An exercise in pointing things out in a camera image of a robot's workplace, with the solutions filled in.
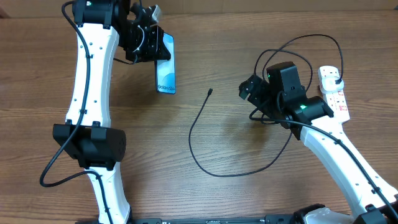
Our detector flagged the blue Galaxy smartphone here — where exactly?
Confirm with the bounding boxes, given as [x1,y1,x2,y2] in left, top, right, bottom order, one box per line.
[155,33,176,95]

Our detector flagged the black charger cable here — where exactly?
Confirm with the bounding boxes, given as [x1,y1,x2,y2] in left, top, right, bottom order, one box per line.
[188,34,345,178]

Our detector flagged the white power strip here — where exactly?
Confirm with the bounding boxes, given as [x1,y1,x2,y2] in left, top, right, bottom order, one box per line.
[317,65,350,123]

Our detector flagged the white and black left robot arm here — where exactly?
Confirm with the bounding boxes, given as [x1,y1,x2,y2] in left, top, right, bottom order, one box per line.
[53,0,176,223]

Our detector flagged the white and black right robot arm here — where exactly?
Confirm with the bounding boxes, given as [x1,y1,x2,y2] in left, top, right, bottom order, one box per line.
[239,62,397,223]

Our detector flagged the white charger plug adapter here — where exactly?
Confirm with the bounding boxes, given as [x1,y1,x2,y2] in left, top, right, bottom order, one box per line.
[320,77,345,94]

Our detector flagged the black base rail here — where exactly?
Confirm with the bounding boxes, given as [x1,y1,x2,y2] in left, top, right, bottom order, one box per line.
[132,214,296,224]

